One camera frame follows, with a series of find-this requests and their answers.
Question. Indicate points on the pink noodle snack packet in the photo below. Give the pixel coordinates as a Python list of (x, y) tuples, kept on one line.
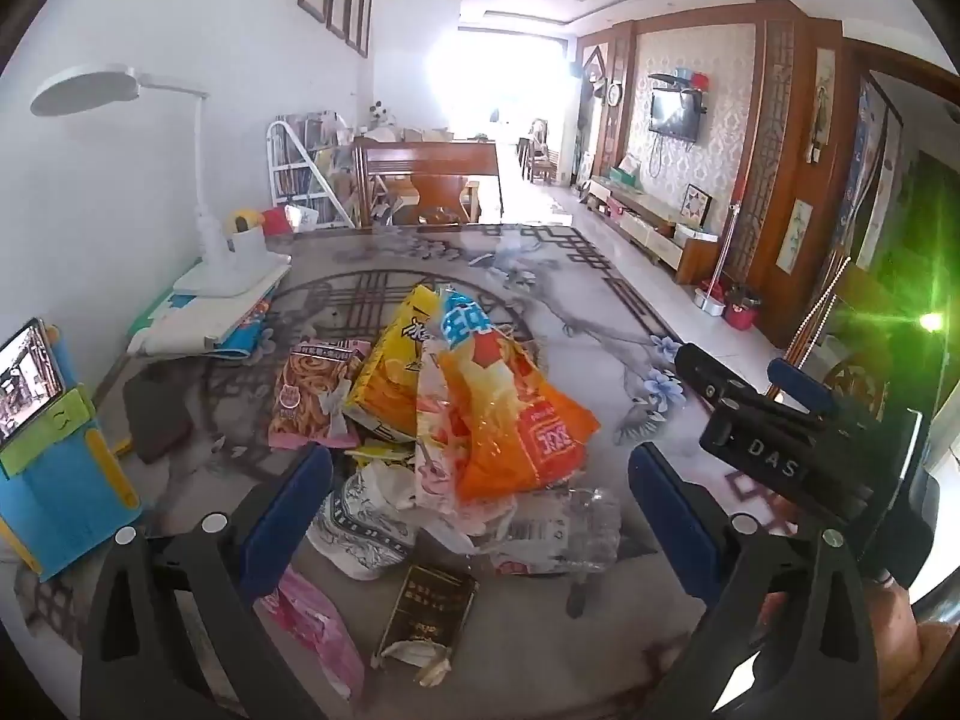
[(311, 397)]

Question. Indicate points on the red container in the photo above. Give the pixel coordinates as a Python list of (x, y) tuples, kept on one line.
[(276, 221)]

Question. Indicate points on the blue phone stand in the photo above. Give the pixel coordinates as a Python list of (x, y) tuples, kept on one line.
[(60, 495)]

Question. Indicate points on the red bucket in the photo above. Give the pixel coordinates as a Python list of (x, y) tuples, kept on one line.
[(741, 311)]

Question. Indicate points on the round wall clock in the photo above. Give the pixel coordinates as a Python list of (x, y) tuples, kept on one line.
[(613, 94)]

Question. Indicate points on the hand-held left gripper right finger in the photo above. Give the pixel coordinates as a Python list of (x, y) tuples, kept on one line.
[(675, 517)]

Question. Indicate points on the white patterned bag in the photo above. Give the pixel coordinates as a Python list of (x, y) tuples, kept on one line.
[(360, 532)]

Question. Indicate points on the mop with metal pole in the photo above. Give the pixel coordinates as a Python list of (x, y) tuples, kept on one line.
[(709, 301)]

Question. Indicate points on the white bottle yellow cap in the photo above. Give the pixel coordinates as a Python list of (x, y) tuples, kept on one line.
[(246, 240)]

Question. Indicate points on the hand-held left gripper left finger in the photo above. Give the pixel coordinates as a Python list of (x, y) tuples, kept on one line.
[(292, 517)]

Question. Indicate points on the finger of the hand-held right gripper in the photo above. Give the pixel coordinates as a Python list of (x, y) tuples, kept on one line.
[(802, 388), (716, 382)]

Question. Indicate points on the smartphone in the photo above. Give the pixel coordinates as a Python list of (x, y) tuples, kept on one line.
[(26, 382)]

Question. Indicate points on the white desk lamp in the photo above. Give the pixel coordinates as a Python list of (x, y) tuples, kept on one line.
[(82, 90)]

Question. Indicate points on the white metal book rack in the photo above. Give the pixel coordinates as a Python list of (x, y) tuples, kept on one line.
[(300, 165)]

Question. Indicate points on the wall shelf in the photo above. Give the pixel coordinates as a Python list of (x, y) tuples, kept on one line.
[(679, 79)]

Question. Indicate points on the blue and white packet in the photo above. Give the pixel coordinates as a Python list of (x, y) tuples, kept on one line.
[(180, 326)]

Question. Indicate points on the crushed clear plastic bottle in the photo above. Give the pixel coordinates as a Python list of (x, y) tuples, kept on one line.
[(577, 532)]

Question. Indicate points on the white tissue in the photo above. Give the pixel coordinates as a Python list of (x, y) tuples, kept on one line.
[(424, 664)]

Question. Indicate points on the yellow snack bag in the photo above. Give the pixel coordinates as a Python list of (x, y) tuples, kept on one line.
[(394, 375)]

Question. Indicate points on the black cardboard box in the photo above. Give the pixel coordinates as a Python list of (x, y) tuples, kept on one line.
[(427, 607)]

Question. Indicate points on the colourful picture book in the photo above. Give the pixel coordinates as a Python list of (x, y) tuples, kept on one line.
[(244, 330)]

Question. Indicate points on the orange and blue snack bag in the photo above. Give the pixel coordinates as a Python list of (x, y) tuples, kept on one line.
[(525, 427)]

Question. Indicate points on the wooden dining chair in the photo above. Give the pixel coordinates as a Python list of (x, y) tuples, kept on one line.
[(427, 161)]

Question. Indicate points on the hanging scroll painting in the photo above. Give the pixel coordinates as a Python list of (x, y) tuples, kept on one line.
[(823, 97), (795, 236)]

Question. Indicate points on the low television cabinet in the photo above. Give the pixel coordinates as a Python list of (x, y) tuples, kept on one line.
[(652, 221)]

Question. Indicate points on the wall television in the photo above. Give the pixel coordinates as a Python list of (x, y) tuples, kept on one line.
[(673, 114)]

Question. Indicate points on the person's right forearm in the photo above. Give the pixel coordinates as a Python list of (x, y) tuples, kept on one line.
[(907, 637)]

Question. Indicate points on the small yellow wrapper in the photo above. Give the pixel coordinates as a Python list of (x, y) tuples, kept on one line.
[(382, 454)]

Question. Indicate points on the small framed picture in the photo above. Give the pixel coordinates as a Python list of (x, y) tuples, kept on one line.
[(696, 208)]

